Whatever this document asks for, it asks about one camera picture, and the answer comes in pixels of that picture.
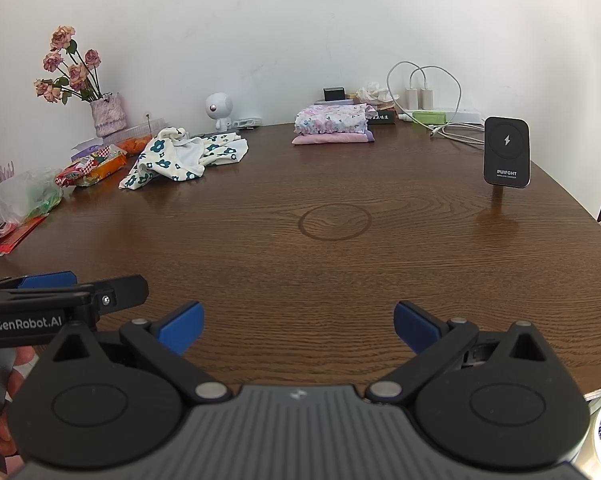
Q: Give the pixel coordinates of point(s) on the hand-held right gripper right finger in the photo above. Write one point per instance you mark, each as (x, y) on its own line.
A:
(415, 327)

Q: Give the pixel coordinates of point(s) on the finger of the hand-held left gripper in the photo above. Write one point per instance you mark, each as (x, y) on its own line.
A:
(50, 279)
(128, 292)

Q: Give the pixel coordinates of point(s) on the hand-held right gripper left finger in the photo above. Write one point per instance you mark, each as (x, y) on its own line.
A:
(183, 327)

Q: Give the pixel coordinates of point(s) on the cream floral pants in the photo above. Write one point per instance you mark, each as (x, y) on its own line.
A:
(165, 160)

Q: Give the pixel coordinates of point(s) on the person's left hand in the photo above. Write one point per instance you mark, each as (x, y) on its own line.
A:
(15, 385)

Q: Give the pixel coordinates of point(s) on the red packets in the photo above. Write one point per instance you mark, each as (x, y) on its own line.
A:
(10, 237)

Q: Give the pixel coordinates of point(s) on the clear plastic bag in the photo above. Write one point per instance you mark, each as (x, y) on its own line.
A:
(23, 200)

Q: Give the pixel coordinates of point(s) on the orange snack packet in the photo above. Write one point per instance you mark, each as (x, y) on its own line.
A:
(93, 167)

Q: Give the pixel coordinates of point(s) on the lilac packet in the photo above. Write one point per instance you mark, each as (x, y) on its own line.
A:
(83, 147)

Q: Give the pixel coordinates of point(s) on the thin metal pick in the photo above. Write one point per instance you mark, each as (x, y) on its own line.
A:
(148, 122)

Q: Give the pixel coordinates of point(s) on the lilac knitted vase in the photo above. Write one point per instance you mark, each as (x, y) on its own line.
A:
(109, 115)

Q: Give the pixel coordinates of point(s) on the purple folded garment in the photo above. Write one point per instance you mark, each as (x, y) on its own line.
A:
(369, 135)

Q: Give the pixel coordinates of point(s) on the white robot figure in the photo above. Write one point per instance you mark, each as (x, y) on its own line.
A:
(219, 108)

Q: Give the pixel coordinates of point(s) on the plain pink folded garment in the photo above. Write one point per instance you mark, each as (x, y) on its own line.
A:
(325, 139)

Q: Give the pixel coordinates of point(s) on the green plastic case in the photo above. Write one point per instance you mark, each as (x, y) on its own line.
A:
(429, 117)

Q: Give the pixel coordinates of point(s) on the pink rose bouquet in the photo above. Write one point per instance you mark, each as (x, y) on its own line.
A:
(65, 67)

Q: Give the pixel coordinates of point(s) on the small black box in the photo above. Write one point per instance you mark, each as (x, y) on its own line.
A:
(380, 116)

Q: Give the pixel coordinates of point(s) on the pink floral folded garment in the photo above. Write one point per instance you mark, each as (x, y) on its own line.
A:
(330, 120)

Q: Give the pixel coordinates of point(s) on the white charger plug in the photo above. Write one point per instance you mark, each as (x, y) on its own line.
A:
(424, 99)
(411, 97)

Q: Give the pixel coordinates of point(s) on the crumpled white tissue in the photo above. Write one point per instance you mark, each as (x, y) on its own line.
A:
(373, 92)

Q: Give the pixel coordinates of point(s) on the lilac tin box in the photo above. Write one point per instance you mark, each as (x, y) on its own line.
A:
(330, 102)

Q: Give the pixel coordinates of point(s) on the black power adapter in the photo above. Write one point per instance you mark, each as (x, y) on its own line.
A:
(334, 93)

